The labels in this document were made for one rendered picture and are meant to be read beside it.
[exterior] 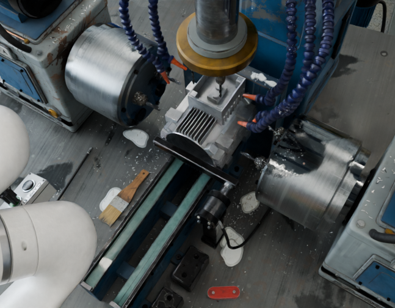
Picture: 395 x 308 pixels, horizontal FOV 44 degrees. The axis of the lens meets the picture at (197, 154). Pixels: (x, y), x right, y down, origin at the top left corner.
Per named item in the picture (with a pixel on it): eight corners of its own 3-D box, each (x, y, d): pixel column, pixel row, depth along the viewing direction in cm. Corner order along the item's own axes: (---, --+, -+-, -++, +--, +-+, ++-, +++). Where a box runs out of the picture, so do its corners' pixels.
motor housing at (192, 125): (200, 104, 147) (198, 63, 131) (255, 131, 142) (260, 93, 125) (163, 153, 140) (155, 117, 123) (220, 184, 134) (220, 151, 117)
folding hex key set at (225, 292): (207, 300, 131) (207, 299, 130) (207, 288, 133) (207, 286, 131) (240, 299, 131) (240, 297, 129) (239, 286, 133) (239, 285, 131)
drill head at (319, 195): (268, 131, 142) (277, 78, 120) (402, 198, 131) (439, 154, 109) (224, 197, 133) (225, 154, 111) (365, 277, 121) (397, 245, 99)
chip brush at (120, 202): (140, 167, 151) (140, 166, 150) (152, 175, 150) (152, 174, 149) (97, 219, 144) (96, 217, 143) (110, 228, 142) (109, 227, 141)
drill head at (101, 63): (93, 43, 161) (73, -17, 139) (185, 89, 151) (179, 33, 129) (43, 96, 151) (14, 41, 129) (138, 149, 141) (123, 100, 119)
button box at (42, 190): (41, 182, 127) (29, 170, 123) (57, 190, 123) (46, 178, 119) (-4, 235, 120) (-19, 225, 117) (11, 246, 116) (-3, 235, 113)
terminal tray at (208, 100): (211, 79, 133) (211, 62, 126) (245, 95, 130) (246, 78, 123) (187, 110, 128) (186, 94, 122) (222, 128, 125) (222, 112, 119)
